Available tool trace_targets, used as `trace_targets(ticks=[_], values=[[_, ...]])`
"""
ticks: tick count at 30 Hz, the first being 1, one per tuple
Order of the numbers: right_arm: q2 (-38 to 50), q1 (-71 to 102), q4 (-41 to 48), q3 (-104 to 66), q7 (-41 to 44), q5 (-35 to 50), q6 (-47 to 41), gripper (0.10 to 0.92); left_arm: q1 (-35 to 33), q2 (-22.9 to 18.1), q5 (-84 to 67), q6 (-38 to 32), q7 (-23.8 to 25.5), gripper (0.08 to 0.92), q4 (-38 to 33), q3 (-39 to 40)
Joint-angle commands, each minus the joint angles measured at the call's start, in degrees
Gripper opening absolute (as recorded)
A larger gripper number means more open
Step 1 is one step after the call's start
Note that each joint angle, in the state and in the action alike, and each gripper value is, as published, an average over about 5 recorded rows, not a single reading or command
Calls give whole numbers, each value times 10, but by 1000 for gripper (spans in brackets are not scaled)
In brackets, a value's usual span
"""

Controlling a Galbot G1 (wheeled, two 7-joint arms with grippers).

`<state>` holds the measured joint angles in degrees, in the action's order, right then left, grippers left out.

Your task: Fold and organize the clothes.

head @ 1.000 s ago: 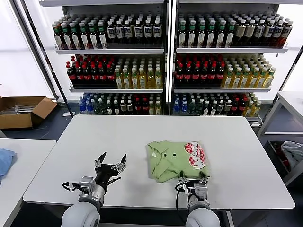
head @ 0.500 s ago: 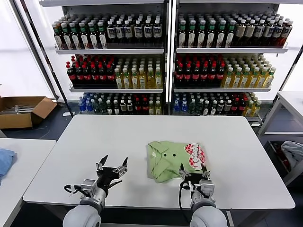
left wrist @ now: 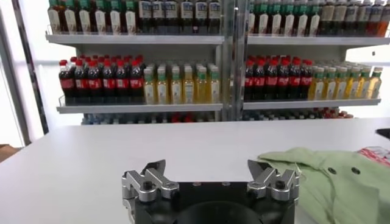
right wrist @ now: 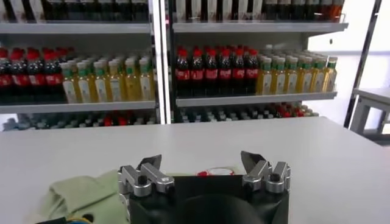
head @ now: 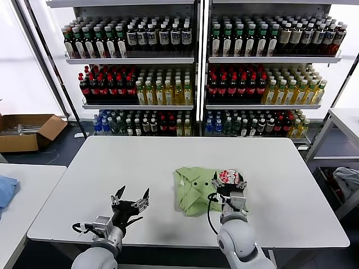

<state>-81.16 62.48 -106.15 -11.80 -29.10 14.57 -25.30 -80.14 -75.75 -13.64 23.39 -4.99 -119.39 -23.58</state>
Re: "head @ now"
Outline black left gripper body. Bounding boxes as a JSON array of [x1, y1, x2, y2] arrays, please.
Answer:
[[112, 200, 144, 229]]

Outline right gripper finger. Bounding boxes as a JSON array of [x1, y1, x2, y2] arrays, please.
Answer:
[[210, 171, 224, 192], [234, 172, 248, 190]]

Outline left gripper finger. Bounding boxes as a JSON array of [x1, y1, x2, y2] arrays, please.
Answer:
[[131, 188, 151, 210], [110, 185, 126, 207]]

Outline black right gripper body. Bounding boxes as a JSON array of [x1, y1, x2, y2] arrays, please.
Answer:
[[217, 184, 243, 200]]

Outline light green shirt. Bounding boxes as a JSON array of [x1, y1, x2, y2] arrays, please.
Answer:
[[172, 166, 249, 218]]

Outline white grey clothes pile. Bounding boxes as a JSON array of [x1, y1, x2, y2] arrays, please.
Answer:
[[332, 166, 359, 202]]

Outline white side table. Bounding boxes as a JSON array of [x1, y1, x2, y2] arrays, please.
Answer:
[[0, 163, 67, 269]]

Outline blue cloth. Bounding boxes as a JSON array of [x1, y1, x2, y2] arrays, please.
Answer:
[[0, 175, 21, 215]]

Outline clear plastic packets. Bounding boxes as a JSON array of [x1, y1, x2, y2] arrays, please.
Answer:
[[16, 124, 39, 137]]

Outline brown cardboard box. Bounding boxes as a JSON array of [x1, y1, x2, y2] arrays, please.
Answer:
[[0, 113, 70, 154]]

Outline grey metal shelf rack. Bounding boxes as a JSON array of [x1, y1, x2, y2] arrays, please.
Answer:
[[46, 0, 202, 138], [202, 0, 343, 140]]

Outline black metal pole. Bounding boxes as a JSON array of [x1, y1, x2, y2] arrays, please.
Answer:
[[307, 52, 359, 157], [24, 0, 88, 138]]

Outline dark tea bottle green cap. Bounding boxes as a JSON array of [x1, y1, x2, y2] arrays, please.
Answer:
[[74, 27, 85, 59], [267, 24, 279, 58], [117, 25, 127, 59], [85, 26, 95, 59], [95, 26, 107, 59], [245, 24, 256, 58], [256, 24, 268, 58], [106, 26, 117, 59], [63, 27, 74, 59], [210, 24, 222, 58], [222, 24, 233, 58], [233, 24, 245, 58]]

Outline dark bottle blue white label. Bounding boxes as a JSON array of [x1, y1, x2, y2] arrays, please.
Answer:
[[158, 24, 169, 53], [312, 22, 324, 54], [171, 24, 182, 53], [146, 24, 158, 53], [126, 24, 137, 53], [181, 23, 192, 53], [301, 22, 313, 54], [136, 24, 148, 53]]

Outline dark bottle beige label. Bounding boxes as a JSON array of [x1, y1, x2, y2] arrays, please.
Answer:
[[289, 22, 301, 54], [278, 22, 290, 54]]

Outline grey metal pole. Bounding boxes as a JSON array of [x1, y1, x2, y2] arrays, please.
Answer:
[[11, 0, 71, 118]]

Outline reddish drink bottle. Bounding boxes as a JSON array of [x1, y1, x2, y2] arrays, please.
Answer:
[[333, 24, 347, 55], [323, 23, 334, 55]]

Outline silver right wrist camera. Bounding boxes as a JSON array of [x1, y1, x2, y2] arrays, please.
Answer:
[[228, 192, 247, 211]]

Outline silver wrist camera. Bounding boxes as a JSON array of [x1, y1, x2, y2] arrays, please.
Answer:
[[92, 215, 114, 235], [228, 192, 247, 211]]

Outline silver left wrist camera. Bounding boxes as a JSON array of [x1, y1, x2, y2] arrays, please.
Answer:
[[92, 215, 114, 235]]

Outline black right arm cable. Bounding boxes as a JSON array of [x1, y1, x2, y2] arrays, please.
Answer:
[[206, 191, 225, 235]]

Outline black white left arm cable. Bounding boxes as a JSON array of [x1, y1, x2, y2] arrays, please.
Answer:
[[71, 221, 96, 235]]

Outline white metal frame table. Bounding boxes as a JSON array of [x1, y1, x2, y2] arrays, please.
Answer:
[[304, 108, 359, 221]]

